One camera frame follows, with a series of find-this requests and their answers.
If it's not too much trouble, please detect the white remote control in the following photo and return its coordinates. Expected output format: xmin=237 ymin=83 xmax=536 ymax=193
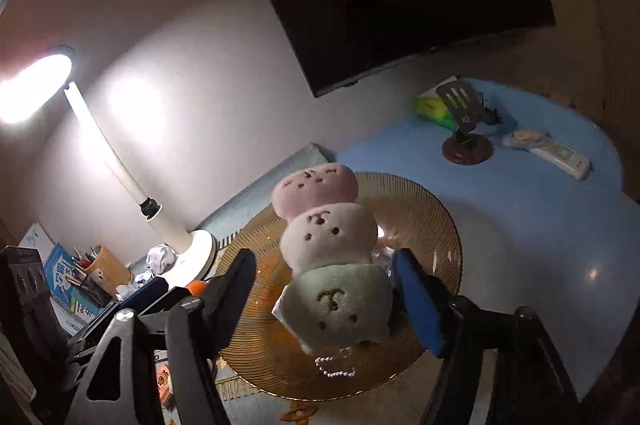
xmin=530 ymin=138 xmax=592 ymax=181

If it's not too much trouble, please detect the wooden pen holder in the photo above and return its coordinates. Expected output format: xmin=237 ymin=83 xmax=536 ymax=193
xmin=90 ymin=245 xmax=133 ymax=301

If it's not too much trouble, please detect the row of books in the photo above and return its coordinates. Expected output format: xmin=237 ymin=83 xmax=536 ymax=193
xmin=17 ymin=221 xmax=118 ymax=336

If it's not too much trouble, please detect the green yellow tissue pack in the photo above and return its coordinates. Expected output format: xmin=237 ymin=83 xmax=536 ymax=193
xmin=412 ymin=75 xmax=493 ymax=128

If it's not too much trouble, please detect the three-ball plush toy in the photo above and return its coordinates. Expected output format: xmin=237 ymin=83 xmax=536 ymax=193
xmin=271 ymin=162 xmax=396 ymax=381

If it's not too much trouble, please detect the bunch of pencils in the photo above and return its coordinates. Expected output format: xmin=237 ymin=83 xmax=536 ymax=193
xmin=70 ymin=246 xmax=103 ymax=273

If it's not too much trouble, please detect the black mesh pen holder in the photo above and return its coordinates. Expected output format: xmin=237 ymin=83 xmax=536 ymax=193
xmin=75 ymin=267 xmax=113 ymax=306

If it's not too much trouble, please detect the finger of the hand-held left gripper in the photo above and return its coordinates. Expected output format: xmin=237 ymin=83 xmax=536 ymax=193
xmin=75 ymin=276 xmax=171 ymax=341

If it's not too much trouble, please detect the small white beige device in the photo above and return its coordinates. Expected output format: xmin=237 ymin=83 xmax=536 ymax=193
xmin=501 ymin=129 xmax=550 ymax=150

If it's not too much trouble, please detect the metal phone stand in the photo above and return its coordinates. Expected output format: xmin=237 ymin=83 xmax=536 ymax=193
xmin=435 ymin=78 xmax=495 ymax=166

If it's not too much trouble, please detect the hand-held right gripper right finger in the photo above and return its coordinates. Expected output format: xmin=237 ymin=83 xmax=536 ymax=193
xmin=391 ymin=249 xmax=583 ymax=425

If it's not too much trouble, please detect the white desk lamp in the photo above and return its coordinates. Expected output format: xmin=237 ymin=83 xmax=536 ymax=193
xmin=0 ymin=44 xmax=217 ymax=292

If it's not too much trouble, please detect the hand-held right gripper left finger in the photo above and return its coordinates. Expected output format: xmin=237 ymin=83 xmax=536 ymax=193
xmin=72 ymin=247 xmax=258 ymax=425

